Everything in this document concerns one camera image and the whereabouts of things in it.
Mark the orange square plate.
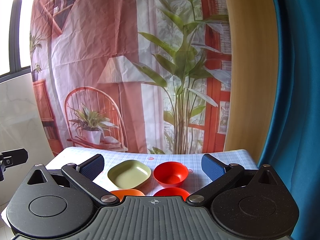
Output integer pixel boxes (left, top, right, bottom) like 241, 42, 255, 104
111, 189, 145, 201

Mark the far green square plate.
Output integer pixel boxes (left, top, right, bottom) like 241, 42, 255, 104
107, 160, 152, 190

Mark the far red bowl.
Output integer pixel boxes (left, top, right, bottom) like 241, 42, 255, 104
153, 161, 189, 188

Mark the red bowl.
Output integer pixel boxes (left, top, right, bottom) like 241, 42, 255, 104
154, 187, 190, 200
153, 161, 189, 188

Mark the middle red bowl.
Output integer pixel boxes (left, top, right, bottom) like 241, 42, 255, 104
154, 187, 190, 200

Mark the blue plaid tablecloth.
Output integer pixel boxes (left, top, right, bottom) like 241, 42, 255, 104
46, 147, 257, 196

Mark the blue curtain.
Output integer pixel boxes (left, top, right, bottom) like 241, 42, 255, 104
259, 0, 319, 239

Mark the wooden panel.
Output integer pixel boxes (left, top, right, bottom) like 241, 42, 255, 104
225, 0, 279, 161

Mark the printed room backdrop cloth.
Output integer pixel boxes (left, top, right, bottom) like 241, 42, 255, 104
30, 0, 232, 155

